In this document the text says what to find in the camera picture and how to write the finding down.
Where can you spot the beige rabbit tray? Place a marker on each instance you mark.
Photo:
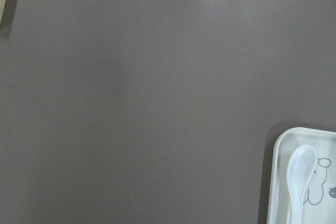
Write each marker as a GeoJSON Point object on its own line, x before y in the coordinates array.
{"type": "Point", "coordinates": [319, 199]}

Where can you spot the white ceramic spoon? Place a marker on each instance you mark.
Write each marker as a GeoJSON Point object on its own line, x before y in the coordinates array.
{"type": "Point", "coordinates": [299, 171]}

